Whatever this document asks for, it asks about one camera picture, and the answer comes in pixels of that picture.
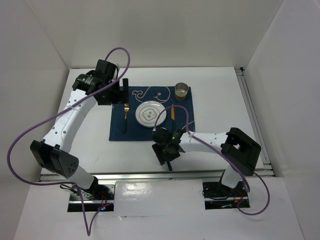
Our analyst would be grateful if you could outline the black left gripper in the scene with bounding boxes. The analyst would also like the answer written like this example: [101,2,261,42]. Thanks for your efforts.
[97,77,129,106]

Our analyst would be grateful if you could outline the gold spoon green handle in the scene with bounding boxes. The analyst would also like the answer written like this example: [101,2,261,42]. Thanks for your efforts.
[166,161,173,172]

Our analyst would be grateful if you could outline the gold fork green handle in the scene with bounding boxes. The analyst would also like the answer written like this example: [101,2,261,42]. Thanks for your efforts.
[122,103,130,133]

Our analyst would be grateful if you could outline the blue cloth with gold script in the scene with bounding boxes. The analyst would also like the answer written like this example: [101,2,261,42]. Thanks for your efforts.
[108,86,197,142]

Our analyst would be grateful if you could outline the white plate black rings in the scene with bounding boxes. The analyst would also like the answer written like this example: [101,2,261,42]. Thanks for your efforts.
[135,100,167,129]

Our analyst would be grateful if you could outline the gold knife green handle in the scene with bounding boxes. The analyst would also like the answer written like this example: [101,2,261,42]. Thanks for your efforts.
[171,105,176,132]

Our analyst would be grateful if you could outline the clear glass cup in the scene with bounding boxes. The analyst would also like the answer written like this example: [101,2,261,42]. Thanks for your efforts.
[174,82,189,101]

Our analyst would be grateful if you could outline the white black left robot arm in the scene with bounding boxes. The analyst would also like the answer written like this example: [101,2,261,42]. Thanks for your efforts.
[30,74,129,200]

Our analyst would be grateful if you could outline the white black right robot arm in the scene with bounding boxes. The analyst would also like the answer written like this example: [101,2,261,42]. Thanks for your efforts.
[152,127,262,196]

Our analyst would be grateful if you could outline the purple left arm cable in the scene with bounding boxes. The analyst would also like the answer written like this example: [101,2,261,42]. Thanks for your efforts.
[7,47,131,236]

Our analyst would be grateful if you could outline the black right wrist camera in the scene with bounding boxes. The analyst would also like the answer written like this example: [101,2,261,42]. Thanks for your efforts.
[152,128,173,146]

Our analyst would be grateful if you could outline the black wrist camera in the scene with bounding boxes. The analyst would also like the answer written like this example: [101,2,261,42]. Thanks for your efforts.
[152,128,173,146]
[94,59,119,82]

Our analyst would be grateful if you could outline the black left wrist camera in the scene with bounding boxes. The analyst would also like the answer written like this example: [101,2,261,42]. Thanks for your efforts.
[94,59,119,82]

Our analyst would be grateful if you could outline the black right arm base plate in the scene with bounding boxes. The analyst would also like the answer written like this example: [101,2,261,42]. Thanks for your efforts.
[202,181,248,200]

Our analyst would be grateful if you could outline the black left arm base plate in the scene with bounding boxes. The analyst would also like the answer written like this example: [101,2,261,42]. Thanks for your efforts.
[70,182,114,202]

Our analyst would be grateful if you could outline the aluminium front rail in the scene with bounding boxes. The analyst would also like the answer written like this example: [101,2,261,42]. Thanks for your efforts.
[39,169,275,182]

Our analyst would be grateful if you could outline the aluminium rail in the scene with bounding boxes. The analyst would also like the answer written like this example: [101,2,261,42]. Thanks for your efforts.
[39,169,275,182]
[234,67,273,171]

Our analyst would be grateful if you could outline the aluminium right side rail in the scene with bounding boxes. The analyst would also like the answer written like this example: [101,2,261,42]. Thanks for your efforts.
[234,67,273,171]

